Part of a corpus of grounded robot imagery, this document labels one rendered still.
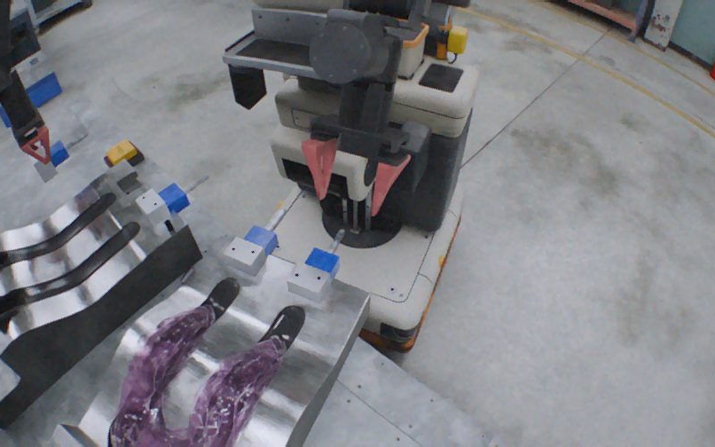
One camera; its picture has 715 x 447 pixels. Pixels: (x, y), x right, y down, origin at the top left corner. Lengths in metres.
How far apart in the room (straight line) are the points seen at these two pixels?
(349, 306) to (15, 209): 0.86
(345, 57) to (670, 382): 1.75
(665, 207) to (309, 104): 2.11
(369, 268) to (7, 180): 1.13
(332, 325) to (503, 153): 1.83
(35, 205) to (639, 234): 2.39
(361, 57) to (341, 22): 0.04
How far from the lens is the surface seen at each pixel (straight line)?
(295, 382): 0.50
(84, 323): 0.68
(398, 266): 1.31
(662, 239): 2.33
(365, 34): 0.36
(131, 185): 0.83
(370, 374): 0.59
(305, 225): 1.41
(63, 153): 0.90
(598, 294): 1.86
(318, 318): 0.56
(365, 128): 0.44
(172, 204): 0.69
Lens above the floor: 1.35
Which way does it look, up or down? 50 degrees down
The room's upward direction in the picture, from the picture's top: straight up
